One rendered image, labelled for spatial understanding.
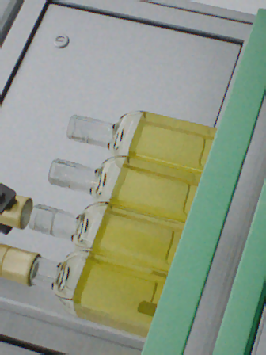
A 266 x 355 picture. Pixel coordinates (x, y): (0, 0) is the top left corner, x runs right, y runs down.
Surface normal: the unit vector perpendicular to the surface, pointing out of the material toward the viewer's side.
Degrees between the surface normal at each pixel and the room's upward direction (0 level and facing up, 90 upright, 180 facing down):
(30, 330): 90
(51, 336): 90
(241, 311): 90
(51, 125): 90
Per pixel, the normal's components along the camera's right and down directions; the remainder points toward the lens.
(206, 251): -0.06, -0.51
